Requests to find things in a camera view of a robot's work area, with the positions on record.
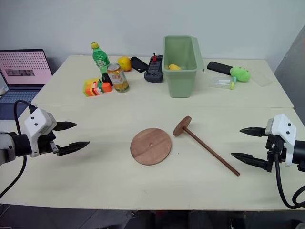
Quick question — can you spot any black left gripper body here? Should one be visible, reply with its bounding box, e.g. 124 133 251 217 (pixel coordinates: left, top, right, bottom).
37 130 60 156

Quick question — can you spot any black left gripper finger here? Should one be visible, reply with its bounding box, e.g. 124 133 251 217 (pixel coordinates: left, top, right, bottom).
52 121 78 132
58 141 91 157

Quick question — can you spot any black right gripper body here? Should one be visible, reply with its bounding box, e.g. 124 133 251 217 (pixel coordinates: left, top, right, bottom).
263 135 288 174

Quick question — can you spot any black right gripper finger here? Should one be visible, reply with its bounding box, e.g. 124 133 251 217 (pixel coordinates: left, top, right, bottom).
230 152 269 171
239 127 267 138

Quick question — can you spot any wooden stick with disc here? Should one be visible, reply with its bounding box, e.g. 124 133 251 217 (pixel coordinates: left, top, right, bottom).
173 115 241 177

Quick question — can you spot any colourful block toy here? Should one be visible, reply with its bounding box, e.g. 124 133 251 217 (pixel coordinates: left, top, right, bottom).
83 77 113 98

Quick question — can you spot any clear plastic case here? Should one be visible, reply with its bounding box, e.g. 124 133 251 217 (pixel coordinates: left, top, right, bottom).
247 68 274 87

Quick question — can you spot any clear tube with yellow cap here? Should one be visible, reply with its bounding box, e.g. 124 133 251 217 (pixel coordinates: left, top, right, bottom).
209 76 237 90

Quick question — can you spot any green plush toy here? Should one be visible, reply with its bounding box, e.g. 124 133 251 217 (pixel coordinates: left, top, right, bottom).
229 66 251 83

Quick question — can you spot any open laptop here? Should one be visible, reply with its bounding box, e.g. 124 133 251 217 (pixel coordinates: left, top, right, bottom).
0 49 53 104

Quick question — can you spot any orange drink can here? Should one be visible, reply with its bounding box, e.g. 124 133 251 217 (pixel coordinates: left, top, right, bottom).
107 63 130 93

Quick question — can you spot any grey partition panel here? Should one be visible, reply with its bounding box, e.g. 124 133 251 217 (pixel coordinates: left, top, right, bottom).
274 28 305 109

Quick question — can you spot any black remote control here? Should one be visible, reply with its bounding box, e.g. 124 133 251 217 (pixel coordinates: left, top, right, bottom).
206 61 232 76

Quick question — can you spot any green soda bottle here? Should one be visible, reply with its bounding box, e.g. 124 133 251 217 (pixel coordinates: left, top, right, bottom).
90 42 111 74

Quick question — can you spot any round wooden base disc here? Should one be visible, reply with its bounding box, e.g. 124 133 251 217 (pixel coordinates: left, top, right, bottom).
130 128 173 166

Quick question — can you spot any yellow round fruit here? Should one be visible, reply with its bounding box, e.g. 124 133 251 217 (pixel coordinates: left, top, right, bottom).
117 56 132 72

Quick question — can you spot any green plastic bin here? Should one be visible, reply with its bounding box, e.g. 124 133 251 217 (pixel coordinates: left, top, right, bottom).
162 35 205 99

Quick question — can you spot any black power strip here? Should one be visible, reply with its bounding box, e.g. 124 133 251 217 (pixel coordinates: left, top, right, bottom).
143 52 164 84

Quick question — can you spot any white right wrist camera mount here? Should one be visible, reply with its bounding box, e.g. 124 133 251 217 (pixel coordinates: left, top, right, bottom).
265 114 297 167

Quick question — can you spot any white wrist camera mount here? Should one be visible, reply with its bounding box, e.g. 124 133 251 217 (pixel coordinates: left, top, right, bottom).
23 108 58 158
265 114 297 167

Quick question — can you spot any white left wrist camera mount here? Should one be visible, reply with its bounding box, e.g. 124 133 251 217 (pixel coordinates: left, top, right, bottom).
23 108 58 158

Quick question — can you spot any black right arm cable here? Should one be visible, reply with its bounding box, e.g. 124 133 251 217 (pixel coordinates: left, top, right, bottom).
273 152 305 210

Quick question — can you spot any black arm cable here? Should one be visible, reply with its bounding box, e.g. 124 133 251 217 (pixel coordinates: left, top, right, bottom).
273 152 305 210
0 100 39 198

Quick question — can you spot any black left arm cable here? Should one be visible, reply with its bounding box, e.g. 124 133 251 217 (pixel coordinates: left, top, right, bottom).
0 100 39 198

